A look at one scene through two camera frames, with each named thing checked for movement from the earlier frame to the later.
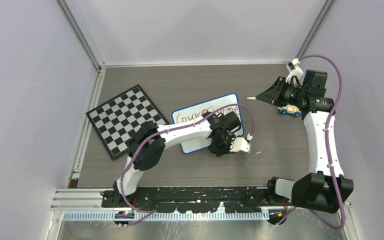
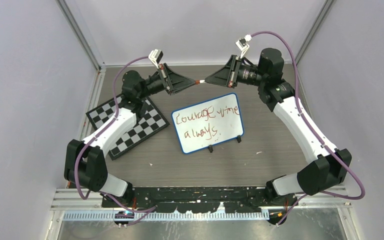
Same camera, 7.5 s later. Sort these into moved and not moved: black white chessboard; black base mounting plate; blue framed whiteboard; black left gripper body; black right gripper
Moved: black right gripper; black left gripper body
Not moved: black base mounting plate; black white chessboard; blue framed whiteboard
